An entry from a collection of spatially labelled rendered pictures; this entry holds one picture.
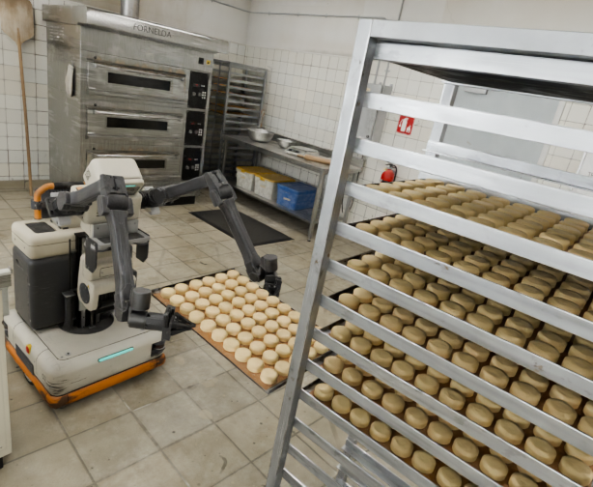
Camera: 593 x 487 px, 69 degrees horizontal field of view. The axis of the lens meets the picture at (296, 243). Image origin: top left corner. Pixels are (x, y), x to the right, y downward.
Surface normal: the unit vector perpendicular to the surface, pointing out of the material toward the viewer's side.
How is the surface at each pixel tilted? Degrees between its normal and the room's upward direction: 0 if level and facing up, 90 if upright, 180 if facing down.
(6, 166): 90
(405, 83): 90
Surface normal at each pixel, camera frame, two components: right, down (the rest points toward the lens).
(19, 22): 0.73, 0.20
